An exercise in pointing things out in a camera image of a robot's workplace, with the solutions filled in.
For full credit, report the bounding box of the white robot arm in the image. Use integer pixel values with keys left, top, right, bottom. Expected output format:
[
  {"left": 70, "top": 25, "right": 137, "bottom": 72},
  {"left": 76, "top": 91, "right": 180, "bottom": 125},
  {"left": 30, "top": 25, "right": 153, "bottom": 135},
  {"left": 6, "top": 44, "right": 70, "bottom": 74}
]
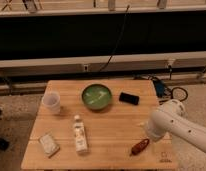
[{"left": 140, "top": 99, "right": 206, "bottom": 153}]

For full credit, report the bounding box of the green ceramic bowl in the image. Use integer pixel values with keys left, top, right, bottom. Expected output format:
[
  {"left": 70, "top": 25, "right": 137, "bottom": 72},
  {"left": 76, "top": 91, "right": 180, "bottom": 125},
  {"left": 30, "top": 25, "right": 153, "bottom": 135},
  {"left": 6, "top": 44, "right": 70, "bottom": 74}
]
[{"left": 81, "top": 84, "right": 112, "bottom": 110}]

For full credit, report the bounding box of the black rectangular block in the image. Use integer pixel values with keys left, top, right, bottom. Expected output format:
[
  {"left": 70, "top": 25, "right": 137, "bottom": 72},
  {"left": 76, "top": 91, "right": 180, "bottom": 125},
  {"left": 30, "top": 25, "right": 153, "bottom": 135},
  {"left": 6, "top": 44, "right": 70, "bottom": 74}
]
[{"left": 119, "top": 92, "right": 139, "bottom": 105}]

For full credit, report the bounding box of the blue device on floor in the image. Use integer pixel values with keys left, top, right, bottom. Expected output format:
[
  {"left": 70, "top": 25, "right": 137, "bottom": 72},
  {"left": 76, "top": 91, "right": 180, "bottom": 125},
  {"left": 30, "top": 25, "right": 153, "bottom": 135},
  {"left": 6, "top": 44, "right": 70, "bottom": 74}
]
[{"left": 153, "top": 81, "right": 165, "bottom": 98}]

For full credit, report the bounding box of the small white bottle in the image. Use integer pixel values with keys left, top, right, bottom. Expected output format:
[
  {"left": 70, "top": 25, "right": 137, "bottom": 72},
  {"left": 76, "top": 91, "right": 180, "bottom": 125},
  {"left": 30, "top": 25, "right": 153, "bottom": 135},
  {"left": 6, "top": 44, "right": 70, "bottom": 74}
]
[{"left": 73, "top": 115, "right": 88, "bottom": 154}]

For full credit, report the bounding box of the translucent plastic cup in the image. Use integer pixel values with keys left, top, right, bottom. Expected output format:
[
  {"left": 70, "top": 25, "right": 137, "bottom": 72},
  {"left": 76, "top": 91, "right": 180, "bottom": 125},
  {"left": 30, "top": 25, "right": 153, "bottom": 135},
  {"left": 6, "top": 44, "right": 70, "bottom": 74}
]
[{"left": 42, "top": 92, "right": 61, "bottom": 115}]

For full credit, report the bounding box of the white wrapped packet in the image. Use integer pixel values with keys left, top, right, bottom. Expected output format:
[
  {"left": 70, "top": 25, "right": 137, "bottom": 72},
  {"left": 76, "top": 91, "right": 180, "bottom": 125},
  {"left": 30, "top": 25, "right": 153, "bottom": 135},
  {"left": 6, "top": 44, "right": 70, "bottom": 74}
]
[{"left": 39, "top": 134, "right": 60, "bottom": 158}]

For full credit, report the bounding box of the dark object at left floor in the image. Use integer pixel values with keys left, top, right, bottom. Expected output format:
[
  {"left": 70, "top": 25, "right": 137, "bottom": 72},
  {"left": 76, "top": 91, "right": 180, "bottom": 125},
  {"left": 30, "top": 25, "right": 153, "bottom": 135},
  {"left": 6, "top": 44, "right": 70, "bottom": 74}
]
[{"left": 0, "top": 138, "right": 9, "bottom": 151}]

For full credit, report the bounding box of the black floor cable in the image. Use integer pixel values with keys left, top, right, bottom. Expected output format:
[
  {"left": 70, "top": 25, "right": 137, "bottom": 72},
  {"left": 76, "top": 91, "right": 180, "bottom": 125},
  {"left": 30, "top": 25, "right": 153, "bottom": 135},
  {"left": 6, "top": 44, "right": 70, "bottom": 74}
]
[{"left": 157, "top": 64, "right": 189, "bottom": 103}]

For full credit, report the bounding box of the white wall outlet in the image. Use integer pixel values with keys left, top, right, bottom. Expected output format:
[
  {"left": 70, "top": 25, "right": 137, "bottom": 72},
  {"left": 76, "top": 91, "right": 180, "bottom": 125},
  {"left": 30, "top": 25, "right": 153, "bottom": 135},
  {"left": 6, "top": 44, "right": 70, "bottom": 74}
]
[{"left": 84, "top": 64, "right": 89, "bottom": 72}]

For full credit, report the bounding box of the black hanging cable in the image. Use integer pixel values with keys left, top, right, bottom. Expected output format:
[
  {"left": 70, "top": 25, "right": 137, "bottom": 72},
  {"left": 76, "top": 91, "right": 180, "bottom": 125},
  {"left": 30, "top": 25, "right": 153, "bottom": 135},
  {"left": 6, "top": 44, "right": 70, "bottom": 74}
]
[{"left": 97, "top": 3, "right": 131, "bottom": 73}]

